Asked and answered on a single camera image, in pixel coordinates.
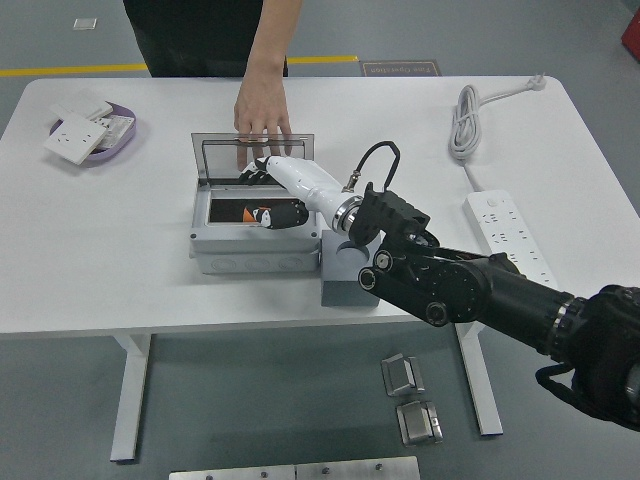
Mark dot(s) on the person's hand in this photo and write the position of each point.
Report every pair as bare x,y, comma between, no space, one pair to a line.
262,110

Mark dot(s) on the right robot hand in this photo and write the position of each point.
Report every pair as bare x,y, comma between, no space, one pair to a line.
300,177

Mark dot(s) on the orange cylinder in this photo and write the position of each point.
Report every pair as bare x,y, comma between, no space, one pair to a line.
247,216

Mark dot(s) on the grey electrical box with lid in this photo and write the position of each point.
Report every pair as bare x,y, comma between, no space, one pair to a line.
250,250

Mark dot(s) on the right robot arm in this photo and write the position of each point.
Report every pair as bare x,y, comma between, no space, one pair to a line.
500,290

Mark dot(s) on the person's forearm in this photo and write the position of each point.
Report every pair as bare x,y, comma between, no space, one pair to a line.
275,40

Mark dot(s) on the grey cube with round hole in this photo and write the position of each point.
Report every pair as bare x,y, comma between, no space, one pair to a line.
340,295

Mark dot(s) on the person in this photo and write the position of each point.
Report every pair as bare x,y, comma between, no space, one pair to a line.
200,35

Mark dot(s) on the purple tray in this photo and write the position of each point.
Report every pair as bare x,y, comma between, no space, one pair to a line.
120,145

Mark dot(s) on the white grey socket insert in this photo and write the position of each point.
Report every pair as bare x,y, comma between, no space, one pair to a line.
116,129

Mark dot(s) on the yellow floor tape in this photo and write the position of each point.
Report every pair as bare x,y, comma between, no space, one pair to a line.
75,69

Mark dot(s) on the white socket panel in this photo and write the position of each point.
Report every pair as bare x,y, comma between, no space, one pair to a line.
72,140

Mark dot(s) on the small silver floor plate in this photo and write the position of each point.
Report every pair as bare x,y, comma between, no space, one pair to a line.
85,24

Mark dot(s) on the white power strip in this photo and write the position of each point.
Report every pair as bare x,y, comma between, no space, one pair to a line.
500,220

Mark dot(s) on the open metal clamp block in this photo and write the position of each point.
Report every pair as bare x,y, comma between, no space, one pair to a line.
397,375

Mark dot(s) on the closed metal clamp block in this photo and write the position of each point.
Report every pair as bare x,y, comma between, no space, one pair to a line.
417,422

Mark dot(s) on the red object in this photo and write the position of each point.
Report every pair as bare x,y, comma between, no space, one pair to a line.
632,30

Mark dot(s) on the white switch panel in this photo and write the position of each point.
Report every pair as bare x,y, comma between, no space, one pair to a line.
82,106

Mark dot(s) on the metal base plate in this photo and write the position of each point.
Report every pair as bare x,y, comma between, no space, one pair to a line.
300,471

